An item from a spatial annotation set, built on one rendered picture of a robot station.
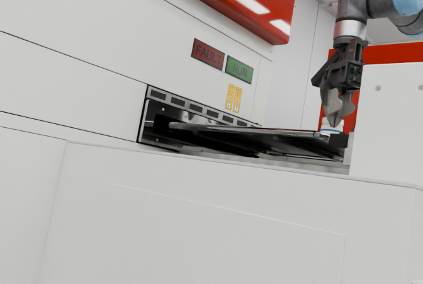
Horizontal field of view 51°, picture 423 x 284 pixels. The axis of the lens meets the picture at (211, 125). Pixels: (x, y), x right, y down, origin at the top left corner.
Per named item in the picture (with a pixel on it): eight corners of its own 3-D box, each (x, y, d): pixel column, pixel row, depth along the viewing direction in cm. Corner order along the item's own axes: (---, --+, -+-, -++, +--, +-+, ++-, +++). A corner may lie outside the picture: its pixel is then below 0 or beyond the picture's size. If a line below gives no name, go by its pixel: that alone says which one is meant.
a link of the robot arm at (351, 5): (368, -27, 105) (334, -20, 110) (362, 17, 103) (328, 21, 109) (379, -12, 110) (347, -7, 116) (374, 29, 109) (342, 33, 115)
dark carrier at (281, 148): (175, 126, 98) (175, 124, 98) (262, 152, 123) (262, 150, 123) (314, 136, 75) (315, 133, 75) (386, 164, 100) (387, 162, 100)
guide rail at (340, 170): (177, 162, 101) (179, 148, 101) (183, 163, 103) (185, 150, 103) (401, 194, 68) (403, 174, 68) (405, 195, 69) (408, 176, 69)
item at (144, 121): (136, 141, 96) (144, 99, 97) (253, 168, 128) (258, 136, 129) (141, 142, 95) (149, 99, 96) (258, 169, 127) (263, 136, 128)
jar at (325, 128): (314, 144, 145) (318, 116, 146) (324, 148, 150) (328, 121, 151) (334, 146, 140) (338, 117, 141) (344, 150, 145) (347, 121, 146)
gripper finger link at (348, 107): (345, 126, 103) (350, 88, 104) (330, 127, 108) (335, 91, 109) (356, 129, 104) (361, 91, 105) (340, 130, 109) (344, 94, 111)
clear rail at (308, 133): (166, 127, 97) (167, 121, 97) (170, 128, 98) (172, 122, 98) (318, 138, 72) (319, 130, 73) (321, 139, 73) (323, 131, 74)
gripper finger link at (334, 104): (335, 123, 102) (340, 85, 103) (319, 124, 107) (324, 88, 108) (345, 126, 103) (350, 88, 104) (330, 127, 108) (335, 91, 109)
